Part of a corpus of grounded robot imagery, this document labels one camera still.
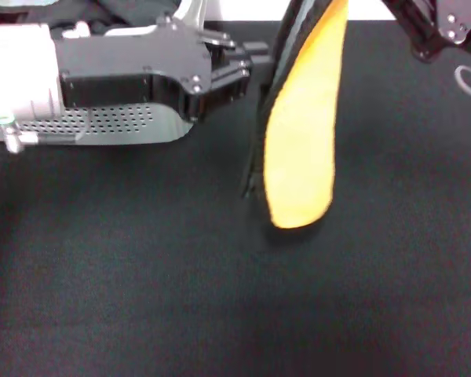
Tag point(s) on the grey perforated storage box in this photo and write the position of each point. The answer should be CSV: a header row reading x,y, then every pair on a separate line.
x,y
117,125

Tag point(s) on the black cloth pile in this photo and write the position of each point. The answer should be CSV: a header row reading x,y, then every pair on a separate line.
x,y
141,12

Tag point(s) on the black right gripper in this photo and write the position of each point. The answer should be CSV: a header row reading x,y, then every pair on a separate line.
x,y
461,23

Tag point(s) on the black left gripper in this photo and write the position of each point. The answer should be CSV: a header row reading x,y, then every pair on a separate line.
x,y
133,70

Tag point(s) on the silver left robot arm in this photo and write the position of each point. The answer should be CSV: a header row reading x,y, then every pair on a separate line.
x,y
19,74

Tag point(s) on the grey yellow towel black trim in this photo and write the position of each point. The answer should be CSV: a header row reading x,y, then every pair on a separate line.
x,y
302,137

